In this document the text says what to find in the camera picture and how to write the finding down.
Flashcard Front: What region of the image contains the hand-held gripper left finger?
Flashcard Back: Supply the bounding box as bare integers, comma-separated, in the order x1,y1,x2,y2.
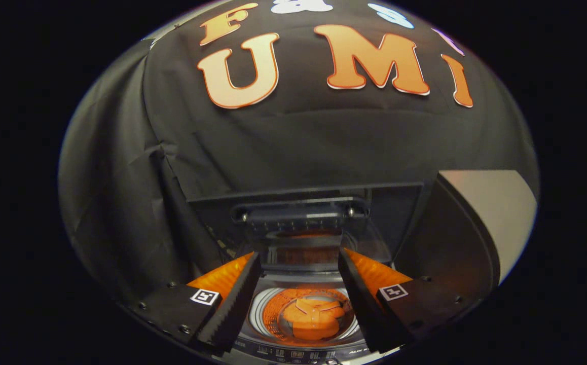
121,252,262,355

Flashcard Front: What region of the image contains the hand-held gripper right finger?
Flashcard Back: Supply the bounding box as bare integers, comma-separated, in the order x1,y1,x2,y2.
338,247,476,354

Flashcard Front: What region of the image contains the yellow polo shirt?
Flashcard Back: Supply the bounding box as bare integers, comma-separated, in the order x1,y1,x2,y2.
281,298,352,341

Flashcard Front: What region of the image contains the grey washing machine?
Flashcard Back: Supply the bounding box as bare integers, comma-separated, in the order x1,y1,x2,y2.
220,269,406,365

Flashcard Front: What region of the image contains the black backdrop cloth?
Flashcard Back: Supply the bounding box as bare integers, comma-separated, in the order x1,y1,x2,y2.
141,0,540,203

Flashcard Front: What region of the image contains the plain black side curtain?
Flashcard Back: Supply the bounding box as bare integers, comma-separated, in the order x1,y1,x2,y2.
58,41,223,305

